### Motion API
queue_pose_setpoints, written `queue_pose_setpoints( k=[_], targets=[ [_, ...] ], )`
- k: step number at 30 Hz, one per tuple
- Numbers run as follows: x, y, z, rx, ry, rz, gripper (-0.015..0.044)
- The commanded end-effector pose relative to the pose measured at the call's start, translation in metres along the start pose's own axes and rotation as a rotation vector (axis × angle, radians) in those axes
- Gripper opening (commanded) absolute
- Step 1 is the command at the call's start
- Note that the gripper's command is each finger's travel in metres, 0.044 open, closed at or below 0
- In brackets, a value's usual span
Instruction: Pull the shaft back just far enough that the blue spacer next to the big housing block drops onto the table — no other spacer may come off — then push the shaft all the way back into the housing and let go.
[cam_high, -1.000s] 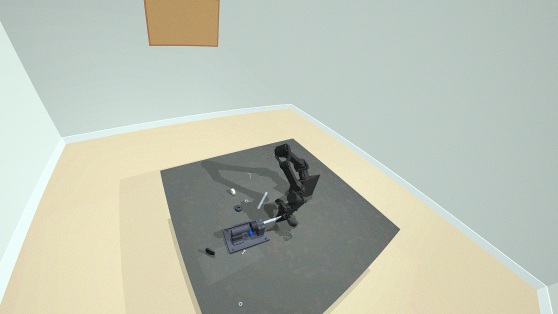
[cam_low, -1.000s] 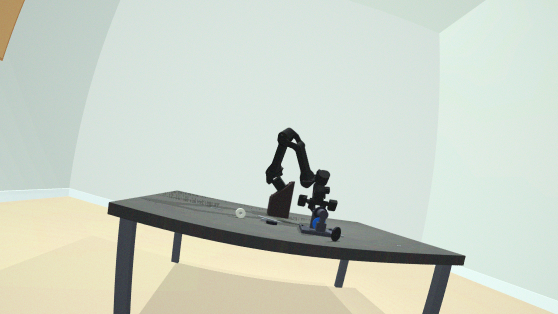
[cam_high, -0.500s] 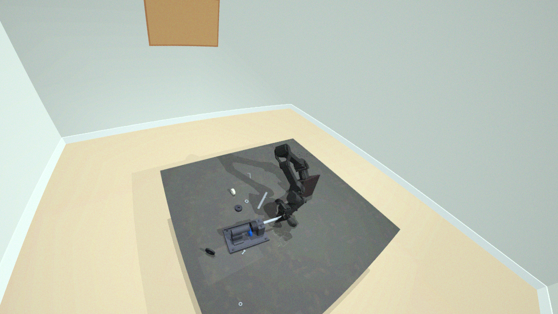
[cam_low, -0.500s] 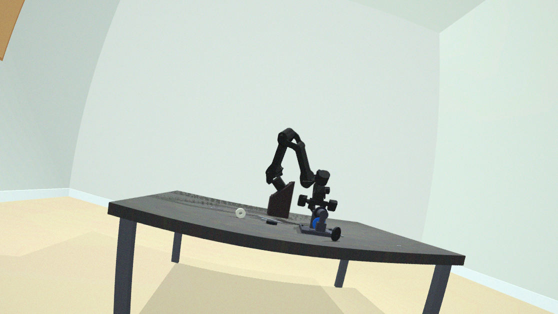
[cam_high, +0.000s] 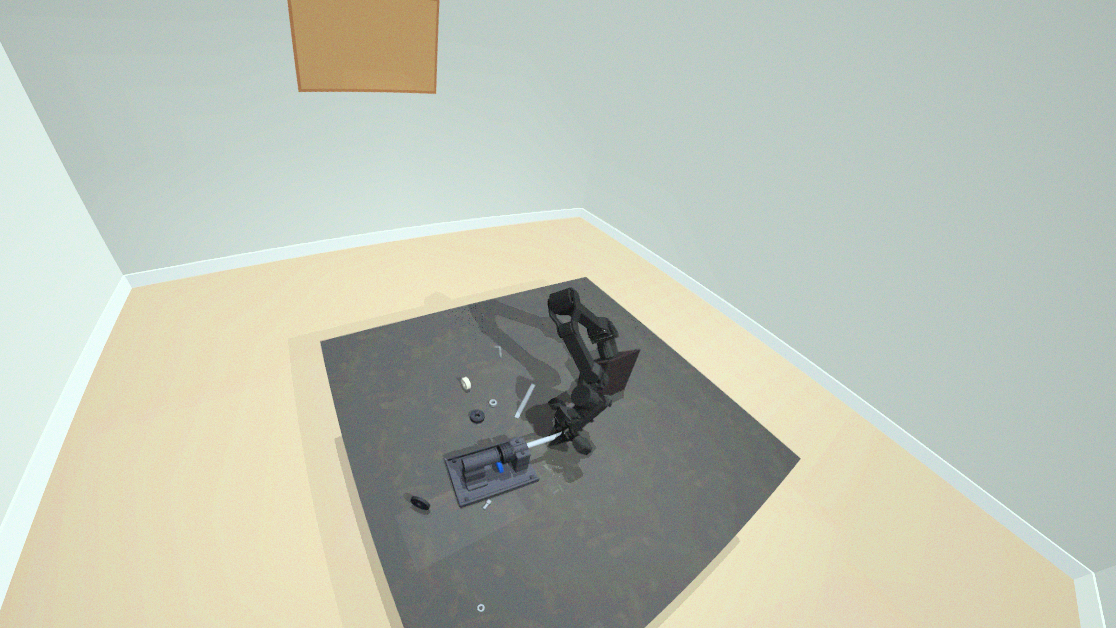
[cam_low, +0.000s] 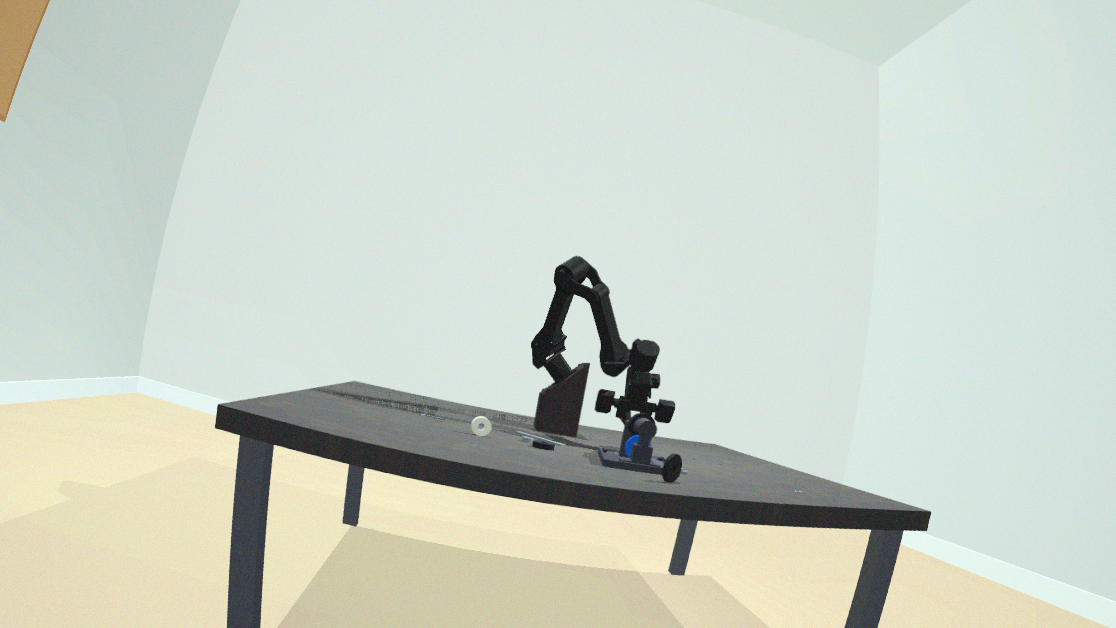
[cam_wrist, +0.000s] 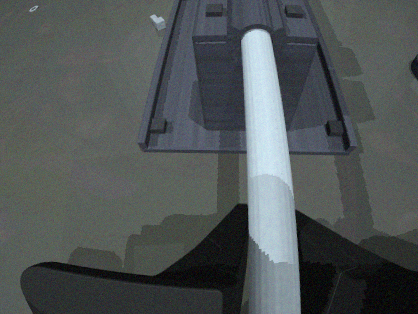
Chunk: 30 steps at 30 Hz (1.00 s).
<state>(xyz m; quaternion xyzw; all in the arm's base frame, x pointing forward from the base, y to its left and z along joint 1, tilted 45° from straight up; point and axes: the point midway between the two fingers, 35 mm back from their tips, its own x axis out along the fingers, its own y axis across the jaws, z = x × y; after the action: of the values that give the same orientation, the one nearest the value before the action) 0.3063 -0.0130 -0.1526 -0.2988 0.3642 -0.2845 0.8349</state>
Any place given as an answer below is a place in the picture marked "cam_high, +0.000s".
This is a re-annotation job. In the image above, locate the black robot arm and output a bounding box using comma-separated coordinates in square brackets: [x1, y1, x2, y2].
[547, 287, 622, 429]

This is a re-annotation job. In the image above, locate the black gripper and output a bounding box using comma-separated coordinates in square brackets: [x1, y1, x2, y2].
[548, 398, 594, 455]

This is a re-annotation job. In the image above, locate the light grey flat bar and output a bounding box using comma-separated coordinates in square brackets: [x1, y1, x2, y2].
[514, 384, 535, 419]

